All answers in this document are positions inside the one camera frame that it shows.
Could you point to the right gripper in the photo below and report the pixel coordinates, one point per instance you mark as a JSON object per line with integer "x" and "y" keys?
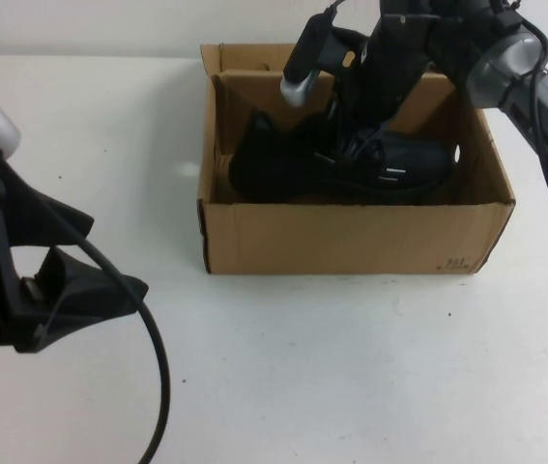
{"x": 394, "y": 67}

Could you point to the black knit sneaker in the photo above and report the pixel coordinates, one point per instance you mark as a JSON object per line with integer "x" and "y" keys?
{"x": 278, "y": 164}

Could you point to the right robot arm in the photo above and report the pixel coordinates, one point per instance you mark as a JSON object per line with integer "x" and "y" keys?
{"x": 505, "y": 63}

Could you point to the brown cardboard shoe box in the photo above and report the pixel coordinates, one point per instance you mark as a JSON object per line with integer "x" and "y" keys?
{"x": 326, "y": 241}

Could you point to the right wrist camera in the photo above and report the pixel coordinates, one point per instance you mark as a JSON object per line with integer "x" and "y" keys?
{"x": 309, "y": 48}

